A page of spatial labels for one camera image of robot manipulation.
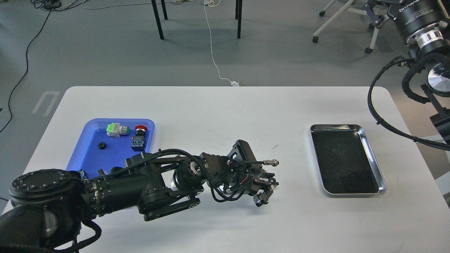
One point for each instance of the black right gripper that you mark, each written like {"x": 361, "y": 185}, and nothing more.
{"x": 409, "y": 17}

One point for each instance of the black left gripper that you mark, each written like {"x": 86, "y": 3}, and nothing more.
{"x": 245, "y": 181}

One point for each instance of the black gear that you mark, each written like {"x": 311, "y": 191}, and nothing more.
{"x": 102, "y": 145}

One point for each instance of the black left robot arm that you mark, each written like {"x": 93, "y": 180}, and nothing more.
{"x": 54, "y": 210}

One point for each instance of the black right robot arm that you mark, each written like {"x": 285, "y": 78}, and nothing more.
{"x": 427, "y": 78}

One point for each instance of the silver metal tray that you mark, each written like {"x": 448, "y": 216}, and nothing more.
{"x": 346, "y": 162}

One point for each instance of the blue plastic tray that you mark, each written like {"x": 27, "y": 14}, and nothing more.
{"x": 88, "y": 157}

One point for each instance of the red mushroom push button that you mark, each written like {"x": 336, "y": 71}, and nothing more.
{"x": 138, "y": 142}

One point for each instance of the green white push button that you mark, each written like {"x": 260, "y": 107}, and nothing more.
{"x": 117, "y": 130}

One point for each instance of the green mushroom push button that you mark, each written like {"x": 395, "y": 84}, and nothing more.
{"x": 83, "y": 174}

